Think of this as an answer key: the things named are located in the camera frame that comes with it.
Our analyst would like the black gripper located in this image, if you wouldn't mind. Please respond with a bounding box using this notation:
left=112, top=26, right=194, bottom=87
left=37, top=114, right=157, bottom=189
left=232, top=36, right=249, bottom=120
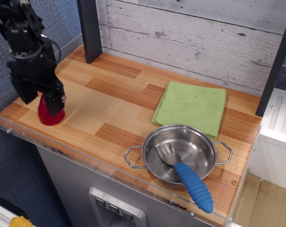
left=7, top=44, right=66, bottom=116

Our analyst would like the red toy strawberry food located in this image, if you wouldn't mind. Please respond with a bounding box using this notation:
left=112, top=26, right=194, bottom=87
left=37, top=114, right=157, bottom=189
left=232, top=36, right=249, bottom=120
left=37, top=94, right=65, bottom=126

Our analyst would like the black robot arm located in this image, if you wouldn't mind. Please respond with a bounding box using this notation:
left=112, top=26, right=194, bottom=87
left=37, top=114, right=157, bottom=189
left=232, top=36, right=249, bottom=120
left=0, top=0, right=66, bottom=117

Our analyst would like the clear acrylic table guard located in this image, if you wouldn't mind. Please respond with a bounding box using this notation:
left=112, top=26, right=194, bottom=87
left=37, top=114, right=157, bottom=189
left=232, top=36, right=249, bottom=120
left=0, top=33, right=262, bottom=227

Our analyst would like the grey toy cabinet front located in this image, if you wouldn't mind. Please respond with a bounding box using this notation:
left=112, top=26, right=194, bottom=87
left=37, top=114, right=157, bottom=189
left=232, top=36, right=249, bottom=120
left=35, top=144, right=219, bottom=227

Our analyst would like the yellow object bottom left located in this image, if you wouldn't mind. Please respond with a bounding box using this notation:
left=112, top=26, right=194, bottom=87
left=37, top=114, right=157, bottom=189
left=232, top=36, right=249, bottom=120
left=9, top=216, right=34, bottom=227

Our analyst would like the silver dispenser button panel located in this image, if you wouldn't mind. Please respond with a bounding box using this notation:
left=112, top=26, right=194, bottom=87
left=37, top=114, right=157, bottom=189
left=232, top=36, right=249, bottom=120
left=89, top=187, right=147, bottom=227

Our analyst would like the stainless steel pot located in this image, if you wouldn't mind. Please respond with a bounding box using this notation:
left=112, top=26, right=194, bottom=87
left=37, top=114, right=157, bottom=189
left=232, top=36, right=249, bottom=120
left=124, top=124, right=233, bottom=184

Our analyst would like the green folded cloth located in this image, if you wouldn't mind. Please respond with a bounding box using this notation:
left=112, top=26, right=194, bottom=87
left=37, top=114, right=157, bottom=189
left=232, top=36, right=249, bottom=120
left=152, top=81, right=226, bottom=139

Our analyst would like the white toy sink counter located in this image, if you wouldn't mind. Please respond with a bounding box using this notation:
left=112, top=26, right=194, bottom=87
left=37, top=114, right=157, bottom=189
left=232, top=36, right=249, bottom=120
left=248, top=88, right=286, bottom=188

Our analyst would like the dark grey left post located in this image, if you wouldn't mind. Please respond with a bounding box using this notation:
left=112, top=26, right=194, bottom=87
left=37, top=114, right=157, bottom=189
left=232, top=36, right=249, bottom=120
left=77, top=0, right=103, bottom=63

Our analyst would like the dark grey post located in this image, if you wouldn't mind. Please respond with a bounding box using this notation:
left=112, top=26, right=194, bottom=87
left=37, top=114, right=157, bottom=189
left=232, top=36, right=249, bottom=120
left=255, top=29, right=286, bottom=117
left=77, top=0, right=103, bottom=63

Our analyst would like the blue handled metal fork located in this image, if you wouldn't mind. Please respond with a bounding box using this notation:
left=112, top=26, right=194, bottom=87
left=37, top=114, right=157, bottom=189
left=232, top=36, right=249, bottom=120
left=156, top=144, right=214, bottom=214

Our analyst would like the dark grey right post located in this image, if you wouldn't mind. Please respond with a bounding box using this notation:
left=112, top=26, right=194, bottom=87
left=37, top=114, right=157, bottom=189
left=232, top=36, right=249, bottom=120
left=255, top=29, right=286, bottom=117

